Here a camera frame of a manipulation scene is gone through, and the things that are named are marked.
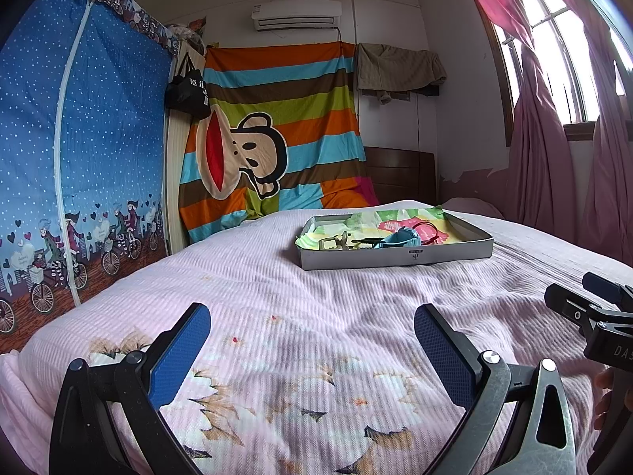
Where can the pink curtain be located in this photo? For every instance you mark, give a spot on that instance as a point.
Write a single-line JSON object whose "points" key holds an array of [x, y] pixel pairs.
{"points": [[539, 158]]}

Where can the silver metal clip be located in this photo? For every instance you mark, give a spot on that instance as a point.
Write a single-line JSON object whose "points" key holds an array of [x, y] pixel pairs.
{"points": [[341, 242]]}

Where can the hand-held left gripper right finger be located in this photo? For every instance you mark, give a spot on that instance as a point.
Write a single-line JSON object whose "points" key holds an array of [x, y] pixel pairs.
{"points": [[442, 356]]}

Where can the white air conditioner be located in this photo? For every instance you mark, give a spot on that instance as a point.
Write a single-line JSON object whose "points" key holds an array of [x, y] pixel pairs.
{"points": [[296, 12]]}

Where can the striped monkey print cloth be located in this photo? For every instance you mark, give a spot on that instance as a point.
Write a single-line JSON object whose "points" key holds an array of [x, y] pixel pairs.
{"points": [[296, 109]]}

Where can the black tote bag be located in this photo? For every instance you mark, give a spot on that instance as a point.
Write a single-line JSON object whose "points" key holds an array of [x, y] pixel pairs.
{"points": [[188, 91]]}

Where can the person's right hand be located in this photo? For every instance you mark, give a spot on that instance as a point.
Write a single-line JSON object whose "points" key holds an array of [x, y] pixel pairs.
{"points": [[602, 386]]}

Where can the blue dotted fabric wardrobe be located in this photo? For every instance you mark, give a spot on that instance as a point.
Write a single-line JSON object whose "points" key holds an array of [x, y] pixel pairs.
{"points": [[99, 133]]}

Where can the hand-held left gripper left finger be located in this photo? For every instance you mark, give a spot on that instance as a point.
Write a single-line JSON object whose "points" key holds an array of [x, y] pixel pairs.
{"points": [[180, 356]]}

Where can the olive hanging garment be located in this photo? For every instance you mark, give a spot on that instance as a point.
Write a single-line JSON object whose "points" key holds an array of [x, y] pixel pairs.
{"points": [[395, 67]]}

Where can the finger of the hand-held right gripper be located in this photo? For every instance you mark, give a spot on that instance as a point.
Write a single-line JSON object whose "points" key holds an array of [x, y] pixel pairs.
{"points": [[573, 309], [606, 287]]}

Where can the pink pillow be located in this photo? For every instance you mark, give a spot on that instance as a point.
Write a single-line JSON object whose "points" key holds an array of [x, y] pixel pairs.
{"points": [[472, 206]]}

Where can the pink ribbed bed sheet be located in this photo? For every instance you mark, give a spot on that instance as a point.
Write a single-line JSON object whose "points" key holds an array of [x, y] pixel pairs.
{"points": [[272, 307]]}

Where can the grey metal tray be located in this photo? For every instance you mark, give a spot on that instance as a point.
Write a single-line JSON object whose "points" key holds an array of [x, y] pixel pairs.
{"points": [[395, 257]]}

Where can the window with white bars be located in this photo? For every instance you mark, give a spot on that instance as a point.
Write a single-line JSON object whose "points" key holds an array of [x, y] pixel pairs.
{"points": [[568, 84]]}

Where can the brown wooden headboard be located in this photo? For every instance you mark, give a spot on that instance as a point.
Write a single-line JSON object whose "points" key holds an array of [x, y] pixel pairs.
{"points": [[400, 173]]}

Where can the blue wrist watch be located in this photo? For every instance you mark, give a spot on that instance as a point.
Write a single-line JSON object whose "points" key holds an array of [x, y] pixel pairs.
{"points": [[403, 237]]}

